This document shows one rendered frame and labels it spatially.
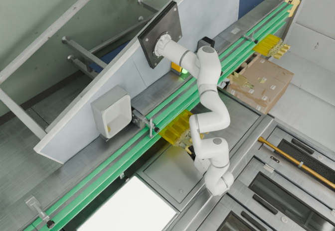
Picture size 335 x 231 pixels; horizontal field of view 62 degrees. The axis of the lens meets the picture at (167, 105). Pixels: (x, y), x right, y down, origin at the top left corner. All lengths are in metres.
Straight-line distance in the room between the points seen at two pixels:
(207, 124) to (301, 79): 6.24
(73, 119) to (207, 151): 0.62
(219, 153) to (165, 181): 0.51
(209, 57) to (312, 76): 6.37
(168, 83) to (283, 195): 0.93
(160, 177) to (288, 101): 5.30
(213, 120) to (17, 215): 0.96
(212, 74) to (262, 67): 4.81
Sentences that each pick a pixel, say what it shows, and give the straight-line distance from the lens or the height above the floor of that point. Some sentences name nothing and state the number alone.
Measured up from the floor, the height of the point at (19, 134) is 0.25.
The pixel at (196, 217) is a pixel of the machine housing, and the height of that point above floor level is 1.40.
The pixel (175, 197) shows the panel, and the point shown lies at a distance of 1.59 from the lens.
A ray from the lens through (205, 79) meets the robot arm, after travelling 1.24.
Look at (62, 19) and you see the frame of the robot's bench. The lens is 1.79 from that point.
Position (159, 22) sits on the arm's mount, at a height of 0.78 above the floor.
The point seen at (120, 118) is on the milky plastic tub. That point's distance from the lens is 1.54.
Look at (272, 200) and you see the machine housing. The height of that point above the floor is 1.66.
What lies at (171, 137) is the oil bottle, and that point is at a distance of 1.58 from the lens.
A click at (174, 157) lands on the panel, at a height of 1.08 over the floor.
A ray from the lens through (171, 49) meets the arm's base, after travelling 1.42.
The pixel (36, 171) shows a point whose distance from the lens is 1.80.
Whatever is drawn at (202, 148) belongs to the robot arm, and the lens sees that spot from 1.19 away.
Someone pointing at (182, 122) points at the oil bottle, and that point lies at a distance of 1.65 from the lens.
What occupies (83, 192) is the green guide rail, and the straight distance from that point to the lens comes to 1.45.
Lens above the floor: 1.55
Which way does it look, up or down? 23 degrees down
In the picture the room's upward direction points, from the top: 125 degrees clockwise
